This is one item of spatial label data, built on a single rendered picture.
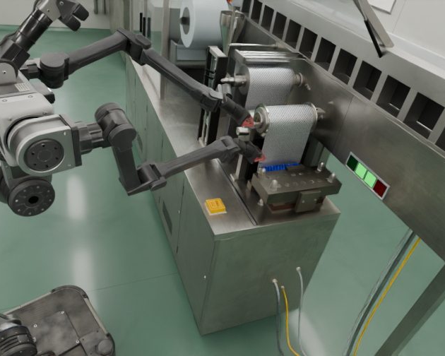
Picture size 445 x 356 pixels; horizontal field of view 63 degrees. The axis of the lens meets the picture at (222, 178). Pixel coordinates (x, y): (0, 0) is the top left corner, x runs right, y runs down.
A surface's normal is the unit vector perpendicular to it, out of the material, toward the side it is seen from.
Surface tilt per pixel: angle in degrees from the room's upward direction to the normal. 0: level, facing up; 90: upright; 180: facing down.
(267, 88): 92
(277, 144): 91
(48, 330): 0
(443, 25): 90
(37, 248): 0
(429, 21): 90
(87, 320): 0
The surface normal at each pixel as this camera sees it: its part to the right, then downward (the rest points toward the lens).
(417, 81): -0.92, 0.11
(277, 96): 0.35, 0.62
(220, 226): 0.14, -0.79
